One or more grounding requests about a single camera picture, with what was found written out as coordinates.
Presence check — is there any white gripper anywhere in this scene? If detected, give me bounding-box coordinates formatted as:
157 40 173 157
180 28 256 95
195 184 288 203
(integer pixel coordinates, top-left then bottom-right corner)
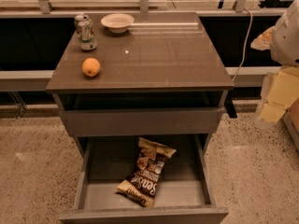
250 26 299 123

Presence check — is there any brown chip bag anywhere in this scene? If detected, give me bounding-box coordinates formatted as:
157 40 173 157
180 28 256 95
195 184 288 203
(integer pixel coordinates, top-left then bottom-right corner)
117 138 177 207

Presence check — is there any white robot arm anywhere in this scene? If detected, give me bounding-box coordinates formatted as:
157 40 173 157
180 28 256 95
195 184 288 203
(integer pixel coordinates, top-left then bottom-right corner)
250 0 299 128

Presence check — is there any grey drawer cabinet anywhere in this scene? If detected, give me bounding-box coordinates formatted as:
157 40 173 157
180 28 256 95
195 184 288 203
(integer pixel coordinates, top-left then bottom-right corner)
45 11 235 224

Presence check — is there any closed top drawer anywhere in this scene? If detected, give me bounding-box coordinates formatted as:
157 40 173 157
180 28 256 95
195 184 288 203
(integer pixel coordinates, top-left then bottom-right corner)
60 108 224 137

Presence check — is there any open middle drawer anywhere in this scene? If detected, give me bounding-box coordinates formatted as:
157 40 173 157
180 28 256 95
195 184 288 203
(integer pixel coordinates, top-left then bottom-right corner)
60 134 228 224

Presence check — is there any cardboard box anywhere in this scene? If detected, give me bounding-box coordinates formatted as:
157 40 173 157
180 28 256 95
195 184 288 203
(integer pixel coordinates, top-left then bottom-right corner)
288 99 299 132

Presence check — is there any white bowl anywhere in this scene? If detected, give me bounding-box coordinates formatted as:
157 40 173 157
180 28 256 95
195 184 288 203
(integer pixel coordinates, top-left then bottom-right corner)
101 13 135 34

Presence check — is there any orange fruit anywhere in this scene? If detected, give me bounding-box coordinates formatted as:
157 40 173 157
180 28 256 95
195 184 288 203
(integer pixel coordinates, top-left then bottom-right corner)
82 58 101 77

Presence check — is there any crushed soda can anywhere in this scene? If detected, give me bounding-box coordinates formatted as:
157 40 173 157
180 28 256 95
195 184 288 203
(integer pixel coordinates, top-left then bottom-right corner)
75 14 97 51

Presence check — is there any white cable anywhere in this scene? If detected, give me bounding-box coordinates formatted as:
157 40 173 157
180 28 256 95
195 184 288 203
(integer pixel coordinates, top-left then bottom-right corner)
231 7 254 82

